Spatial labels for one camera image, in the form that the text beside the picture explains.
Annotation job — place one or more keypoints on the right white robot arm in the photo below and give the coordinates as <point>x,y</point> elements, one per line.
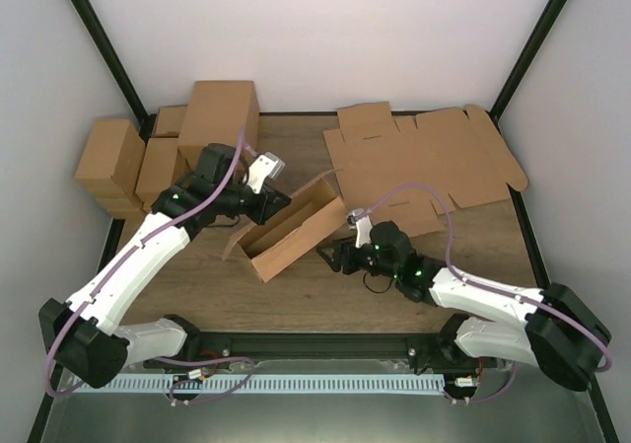
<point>551,329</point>

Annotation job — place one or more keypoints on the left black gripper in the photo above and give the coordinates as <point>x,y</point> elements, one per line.
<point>268,206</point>

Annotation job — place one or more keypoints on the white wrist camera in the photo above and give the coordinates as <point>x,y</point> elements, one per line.
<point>360,222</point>
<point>266,166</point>

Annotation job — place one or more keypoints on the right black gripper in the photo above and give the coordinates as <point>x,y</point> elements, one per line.
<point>342,250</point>

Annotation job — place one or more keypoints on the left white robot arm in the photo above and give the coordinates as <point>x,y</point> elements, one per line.
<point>85,334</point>

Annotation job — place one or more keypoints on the light blue slotted cable duct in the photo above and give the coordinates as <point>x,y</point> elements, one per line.
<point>392,384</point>

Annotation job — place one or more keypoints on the large folded cardboard box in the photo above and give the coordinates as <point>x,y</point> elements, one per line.
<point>216,113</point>

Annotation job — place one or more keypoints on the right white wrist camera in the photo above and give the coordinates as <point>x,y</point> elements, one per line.
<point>360,222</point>

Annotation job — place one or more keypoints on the rear small cardboard box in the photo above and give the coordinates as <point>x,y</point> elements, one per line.
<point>168,122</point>

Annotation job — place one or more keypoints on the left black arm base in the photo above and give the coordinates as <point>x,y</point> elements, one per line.
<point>202,347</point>

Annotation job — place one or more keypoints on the black aluminium frame rail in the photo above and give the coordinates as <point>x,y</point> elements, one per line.
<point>270,345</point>

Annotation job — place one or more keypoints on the stack of flat cardboard blanks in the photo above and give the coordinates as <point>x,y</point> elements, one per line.
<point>410,169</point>

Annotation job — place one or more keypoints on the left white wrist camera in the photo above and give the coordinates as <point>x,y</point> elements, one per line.
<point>266,166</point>

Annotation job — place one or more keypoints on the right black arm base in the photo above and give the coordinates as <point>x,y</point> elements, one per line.
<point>432,351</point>

